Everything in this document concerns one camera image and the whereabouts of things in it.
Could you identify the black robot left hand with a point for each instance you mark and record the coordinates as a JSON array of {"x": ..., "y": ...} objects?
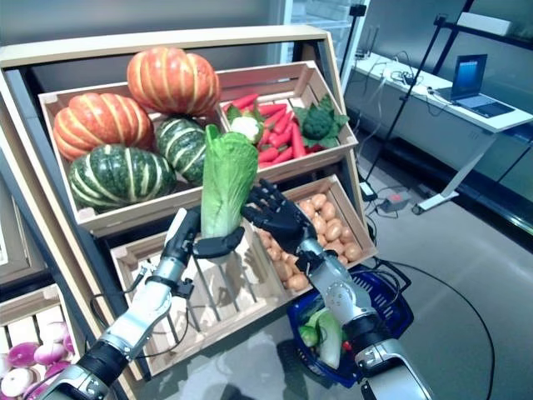
[{"x": 179, "y": 241}]

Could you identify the napa cabbage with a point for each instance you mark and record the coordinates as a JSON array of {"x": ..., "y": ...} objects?
[
  {"x": 229, "y": 179},
  {"x": 316, "y": 318},
  {"x": 331, "y": 339}
]

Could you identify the blue plastic shopping basket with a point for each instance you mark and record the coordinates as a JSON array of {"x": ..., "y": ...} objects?
[{"x": 391, "y": 316}]

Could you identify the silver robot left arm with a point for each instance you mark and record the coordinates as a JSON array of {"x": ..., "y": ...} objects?
[{"x": 141, "y": 308}]

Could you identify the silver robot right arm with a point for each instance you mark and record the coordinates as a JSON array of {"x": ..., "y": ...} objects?
[{"x": 345, "y": 296}]

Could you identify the wooden pumpkin crate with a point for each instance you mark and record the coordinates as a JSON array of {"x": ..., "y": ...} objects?
[{"x": 145, "y": 208}]

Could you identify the wooden slatted cabbage crate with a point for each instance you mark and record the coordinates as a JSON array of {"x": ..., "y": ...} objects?
[{"x": 129, "y": 254}]

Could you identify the large green striped pumpkin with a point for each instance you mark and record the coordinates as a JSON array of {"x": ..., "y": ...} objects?
[{"x": 121, "y": 177}]

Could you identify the small green striped pumpkin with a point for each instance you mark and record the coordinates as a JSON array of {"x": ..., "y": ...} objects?
[{"x": 179, "y": 146}]

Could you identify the brown potato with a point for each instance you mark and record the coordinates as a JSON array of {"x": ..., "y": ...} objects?
[
  {"x": 283, "y": 271},
  {"x": 333, "y": 231},
  {"x": 352, "y": 252},
  {"x": 297, "y": 282}
]

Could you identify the red carrot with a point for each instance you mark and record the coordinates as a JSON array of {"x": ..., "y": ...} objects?
[
  {"x": 270, "y": 109},
  {"x": 243, "y": 101},
  {"x": 297, "y": 143},
  {"x": 284, "y": 155},
  {"x": 268, "y": 155}
]

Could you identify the white cauliflower with leaves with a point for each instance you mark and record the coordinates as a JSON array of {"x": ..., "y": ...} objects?
[{"x": 245, "y": 127}]

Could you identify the flat orange striped pumpkin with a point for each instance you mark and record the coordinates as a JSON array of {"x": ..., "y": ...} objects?
[{"x": 100, "y": 125}]

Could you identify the purple white onion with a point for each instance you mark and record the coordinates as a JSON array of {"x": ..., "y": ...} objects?
[
  {"x": 16, "y": 381},
  {"x": 68, "y": 343},
  {"x": 54, "y": 368},
  {"x": 50, "y": 352},
  {"x": 56, "y": 331},
  {"x": 23, "y": 354}
]

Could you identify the neighbouring wooden display shelf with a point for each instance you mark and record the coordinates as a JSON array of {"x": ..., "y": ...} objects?
[{"x": 25, "y": 271}]

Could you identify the round green cabbage head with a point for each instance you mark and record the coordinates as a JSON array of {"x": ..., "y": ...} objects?
[{"x": 308, "y": 335}]

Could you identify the round orange striped pumpkin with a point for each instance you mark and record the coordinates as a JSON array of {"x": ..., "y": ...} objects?
[{"x": 172, "y": 81}]

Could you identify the wooden onion crate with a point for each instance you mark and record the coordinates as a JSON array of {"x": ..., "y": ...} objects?
[{"x": 25, "y": 304}]

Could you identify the wooden potato crate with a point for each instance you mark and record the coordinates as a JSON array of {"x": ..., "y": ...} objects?
[{"x": 352, "y": 212}]

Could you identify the wooden carrot crate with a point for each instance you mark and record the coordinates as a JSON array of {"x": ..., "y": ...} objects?
[{"x": 262, "y": 79}]

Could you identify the green broccoli with leaves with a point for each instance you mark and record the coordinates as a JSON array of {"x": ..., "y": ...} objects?
[{"x": 318, "y": 123}]

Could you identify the white power strip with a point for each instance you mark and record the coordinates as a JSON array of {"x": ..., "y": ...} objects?
[{"x": 368, "y": 191}]

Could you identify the small red pepper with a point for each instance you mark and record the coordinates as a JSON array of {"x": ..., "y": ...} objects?
[{"x": 345, "y": 345}]

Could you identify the grey power adapter box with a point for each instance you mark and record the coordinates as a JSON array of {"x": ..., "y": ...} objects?
[{"x": 395, "y": 202}]

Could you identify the black router with antennas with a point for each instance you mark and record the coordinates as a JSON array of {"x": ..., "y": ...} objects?
[{"x": 361, "y": 53}]

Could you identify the glass door display fridge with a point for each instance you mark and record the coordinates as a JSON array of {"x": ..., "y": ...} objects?
[{"x": 320, "y": 16}]

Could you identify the tall black tripod stand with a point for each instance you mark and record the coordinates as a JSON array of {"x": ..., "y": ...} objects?
[{"x": 404, "y": 98}]

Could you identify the black tripod with sensor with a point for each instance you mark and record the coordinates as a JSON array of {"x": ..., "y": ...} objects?
[{"x": 358, "y": 10}]

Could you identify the open grey laptop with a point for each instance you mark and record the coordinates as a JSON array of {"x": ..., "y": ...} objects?
[{"x": 470, "y": 75}]

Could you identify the white standing desk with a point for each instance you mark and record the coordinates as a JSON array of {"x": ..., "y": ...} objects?
[{"x": 512, "y": 121}]

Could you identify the white box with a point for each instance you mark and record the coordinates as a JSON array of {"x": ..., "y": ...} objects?
[{"x": 483, "y": 23}]

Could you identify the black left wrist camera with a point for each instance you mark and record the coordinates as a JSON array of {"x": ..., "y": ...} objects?
[{"x": 185, "y": 288}]

